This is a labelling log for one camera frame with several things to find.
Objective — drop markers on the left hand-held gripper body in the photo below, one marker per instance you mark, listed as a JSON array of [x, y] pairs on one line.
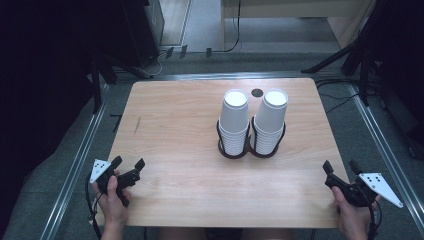
[[128, 179]]

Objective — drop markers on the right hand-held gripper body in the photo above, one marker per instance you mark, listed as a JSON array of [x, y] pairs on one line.
[[358, 195]]

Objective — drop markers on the person's right hand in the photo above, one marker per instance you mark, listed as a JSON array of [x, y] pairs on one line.
[[356, 221]]

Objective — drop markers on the person's left hand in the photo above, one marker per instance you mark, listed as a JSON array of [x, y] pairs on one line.
[[113, 208]]

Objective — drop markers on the stack of white paper cups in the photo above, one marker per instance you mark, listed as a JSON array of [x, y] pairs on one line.
[[271, 116], [234, 116]]

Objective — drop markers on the black double cup holder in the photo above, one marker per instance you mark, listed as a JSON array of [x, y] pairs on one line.
[[248, 152]]

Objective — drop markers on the black stand legs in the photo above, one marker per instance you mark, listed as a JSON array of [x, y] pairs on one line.
[[100, 71]]

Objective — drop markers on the dark round table grommet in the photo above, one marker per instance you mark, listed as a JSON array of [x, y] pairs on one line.
[[257, 92]]

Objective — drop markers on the dark power plug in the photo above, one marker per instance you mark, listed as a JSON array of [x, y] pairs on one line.
[[209, 52], [183, 51], [169, 52]]

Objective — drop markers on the black tripod stand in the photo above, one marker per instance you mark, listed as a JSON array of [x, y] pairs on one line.
[[353, 50]]

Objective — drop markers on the dark curtain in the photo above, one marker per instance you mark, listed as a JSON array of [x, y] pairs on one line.
[[406, 50], [40, 66]]

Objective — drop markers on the black cabinet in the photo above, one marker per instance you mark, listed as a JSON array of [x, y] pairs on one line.
[[140, 33]]

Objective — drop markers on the light wooden furniture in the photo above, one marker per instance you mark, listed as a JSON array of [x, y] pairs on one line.
[[343, 23]]

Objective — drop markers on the metal floor rail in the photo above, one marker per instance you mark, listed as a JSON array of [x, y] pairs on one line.
[[71, 173], [216, 75], [383, 146]]

